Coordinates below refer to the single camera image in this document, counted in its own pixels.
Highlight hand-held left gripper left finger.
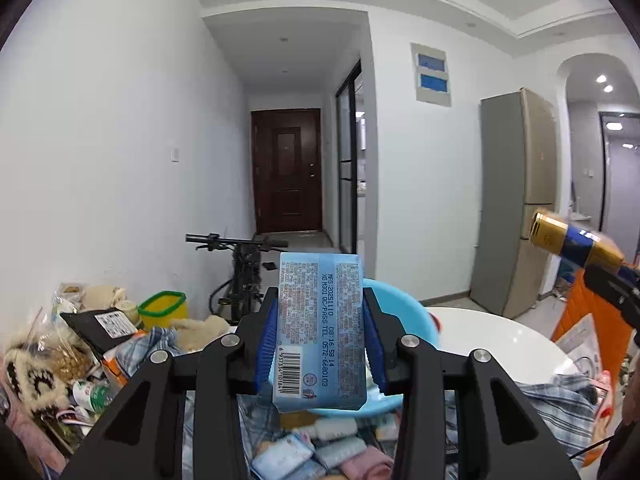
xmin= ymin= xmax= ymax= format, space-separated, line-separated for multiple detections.
xmin=60 ymin=286 xmax=281 ymax=480

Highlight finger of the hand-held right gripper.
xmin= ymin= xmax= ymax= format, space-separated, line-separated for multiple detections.
xmin=584 ymin=264 xmax=640 ymax=346

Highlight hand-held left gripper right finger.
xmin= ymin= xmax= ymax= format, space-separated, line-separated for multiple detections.
xmin=362 ymin=286 xmax=581 ymax=480

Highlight light blue plastic basin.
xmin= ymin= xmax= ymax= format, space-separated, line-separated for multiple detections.
xmin=305 ymin=277 xmax=440 ymax=418

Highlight light blue tissue packet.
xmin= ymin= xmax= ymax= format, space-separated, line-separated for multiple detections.
xmin=272 ymin=251 xmax=368 ymax=413

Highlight gold and blue cigarette pack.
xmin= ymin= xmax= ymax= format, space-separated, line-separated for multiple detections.
xmin=530 ymin=208 xmax=626 ymax=271

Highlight yellow container with green rim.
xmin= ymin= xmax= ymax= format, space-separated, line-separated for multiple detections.
xmin=137 ymin=290 xmax=188 ymax=333

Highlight orange bag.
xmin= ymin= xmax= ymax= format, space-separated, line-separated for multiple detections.
xmin=550 ymin=270 xmax=626 ymax=466

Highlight white printed plastic bag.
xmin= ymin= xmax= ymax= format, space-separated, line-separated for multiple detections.
xmin=555 ymin=312 xmax=601 ymax=376

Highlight beige plush glove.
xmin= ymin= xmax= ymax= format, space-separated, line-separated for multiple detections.
xmin=172 ymin=315 xmax=231 ymax=353

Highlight black bicycle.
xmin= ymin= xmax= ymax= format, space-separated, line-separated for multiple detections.
xmin=186 ymin=232 xmax=290 ymax=325

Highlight white roll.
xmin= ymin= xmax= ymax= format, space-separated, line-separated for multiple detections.
xmin=312 ymin=417 xmax=359 ymax=441

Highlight small pale blue tissue pack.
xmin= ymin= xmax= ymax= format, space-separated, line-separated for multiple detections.
xmin=250 ymin=432 xmax=317 ymax=480

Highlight pink sock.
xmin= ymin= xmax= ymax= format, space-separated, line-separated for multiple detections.
xmin=340 ymin=445 xmax=396 ymax=480

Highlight grey refrigerator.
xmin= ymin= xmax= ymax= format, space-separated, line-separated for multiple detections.
xmin=470 ymin=87 xmax=558 ymax=320

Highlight grey plaid shirt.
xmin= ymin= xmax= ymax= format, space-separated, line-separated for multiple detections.
xmin=515 ymin=372 xmax=606 ymax=461

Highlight small glass jar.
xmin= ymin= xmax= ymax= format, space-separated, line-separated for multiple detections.
xmin=116 ymin=300 xmax=141 ymax=326

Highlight orange and white box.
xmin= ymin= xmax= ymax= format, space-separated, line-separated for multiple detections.
xmin=100 ymin=347 xmax=132 ymax=388

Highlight beige plush toy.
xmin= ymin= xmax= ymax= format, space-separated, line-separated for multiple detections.
xmin=80 ymin=285 xmax=127 ymax=311

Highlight black packet with white label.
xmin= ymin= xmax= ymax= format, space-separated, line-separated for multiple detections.
xmin=60 ymin=309 xmax=140 ymax=356

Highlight dark brown door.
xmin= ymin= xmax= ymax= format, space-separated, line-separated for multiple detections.
xmin=251 ymin=108 xmax=322 ymax=235

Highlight green and white pouch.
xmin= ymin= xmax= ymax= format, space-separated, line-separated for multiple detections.
xmin=72 ymin=379 xmax=117 ymax=413

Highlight black framed glass sliding door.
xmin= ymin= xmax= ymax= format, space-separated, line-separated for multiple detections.
xmin=334 ymin=59 xmax=363 ymax=256

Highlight clear bag of nuts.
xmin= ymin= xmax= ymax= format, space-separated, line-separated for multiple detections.
xmin=30 ymin=305 xmax=101 ymax=383

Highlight black and white knit hat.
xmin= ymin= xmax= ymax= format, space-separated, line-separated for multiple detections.
xmin=2 ymin=347 xmax=71 ymax=418

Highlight pink cloth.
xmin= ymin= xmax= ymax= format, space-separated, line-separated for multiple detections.
xmin=7 ymin=410 xmax=68 ymax=471

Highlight thin black cable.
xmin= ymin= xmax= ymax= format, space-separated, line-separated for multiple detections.
xmin=569 ymin=432 xmax=616 ymax=460

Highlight grey wall panel blue windows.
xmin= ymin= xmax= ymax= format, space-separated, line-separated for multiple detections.
xmin=411 ymin=42 xmax=454 ymax=108

